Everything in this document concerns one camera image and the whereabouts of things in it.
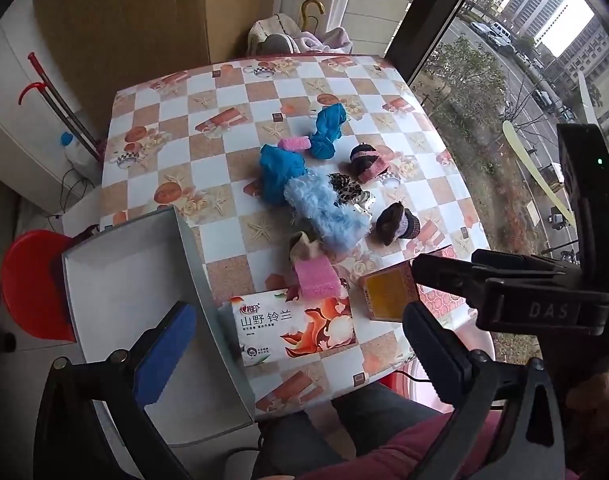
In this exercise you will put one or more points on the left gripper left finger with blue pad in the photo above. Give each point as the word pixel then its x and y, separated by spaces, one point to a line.
pixel 157 352

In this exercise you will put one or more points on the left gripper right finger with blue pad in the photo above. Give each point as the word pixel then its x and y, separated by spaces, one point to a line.
pixel 443 356

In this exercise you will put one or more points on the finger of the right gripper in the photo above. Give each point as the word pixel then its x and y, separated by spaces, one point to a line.
pixel 455 276
pixel 491 264

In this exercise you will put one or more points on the dark knitted purple hat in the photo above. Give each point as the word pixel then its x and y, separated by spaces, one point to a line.
pixel 396 222

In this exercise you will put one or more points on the leopard print scrunchie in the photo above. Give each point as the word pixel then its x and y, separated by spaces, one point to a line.
pixel 341 183

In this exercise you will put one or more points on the large pink sponge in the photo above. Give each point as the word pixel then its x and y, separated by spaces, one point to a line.
pixel 317 279

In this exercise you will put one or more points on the pink black striped sock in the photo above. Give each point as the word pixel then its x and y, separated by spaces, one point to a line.
pixel 366 164

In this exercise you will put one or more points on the beige knitted sock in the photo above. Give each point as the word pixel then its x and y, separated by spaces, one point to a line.
pixel 301 248

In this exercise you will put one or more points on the light blue fluffy duster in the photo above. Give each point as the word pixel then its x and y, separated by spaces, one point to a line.
pixel 338 228

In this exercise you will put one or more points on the blue cloth bundle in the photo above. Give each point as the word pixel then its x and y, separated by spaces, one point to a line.
pixel 329 123
pixel 277 168

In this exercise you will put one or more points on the cream polka dot scrunchie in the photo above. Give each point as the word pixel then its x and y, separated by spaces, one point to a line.
pixel 362 201

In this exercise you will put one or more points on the small pink sponge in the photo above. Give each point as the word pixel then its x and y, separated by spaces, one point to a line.
pixel 296 144

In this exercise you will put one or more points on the person's right hand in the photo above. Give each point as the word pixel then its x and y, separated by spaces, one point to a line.
pixel 590 401

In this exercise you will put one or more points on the tissue pack floral print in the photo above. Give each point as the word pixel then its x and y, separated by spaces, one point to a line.
pixel 276 326

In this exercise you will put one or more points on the red plastic stool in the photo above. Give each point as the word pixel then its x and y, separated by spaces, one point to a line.
pixel 33 287

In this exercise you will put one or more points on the white bottle blue cap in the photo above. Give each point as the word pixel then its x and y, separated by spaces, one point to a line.
pixel 80 158

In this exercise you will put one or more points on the checkered patterned tablecloth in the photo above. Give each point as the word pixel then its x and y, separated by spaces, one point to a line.
pixel 192 140

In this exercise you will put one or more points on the pink cloth pile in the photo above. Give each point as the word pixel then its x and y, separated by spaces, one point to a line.
pixel 335 41

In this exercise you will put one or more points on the white cabinet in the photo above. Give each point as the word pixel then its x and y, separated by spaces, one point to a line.
pixel 32 161

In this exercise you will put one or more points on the brown cardboard sheet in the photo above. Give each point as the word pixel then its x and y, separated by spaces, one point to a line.
pixel 103 46

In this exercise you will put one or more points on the red handled mop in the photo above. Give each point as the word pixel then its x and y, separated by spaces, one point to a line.
pixel 61 109

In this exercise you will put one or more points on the yellow umbrella handle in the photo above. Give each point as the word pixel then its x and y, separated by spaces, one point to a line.
pixel 311 12

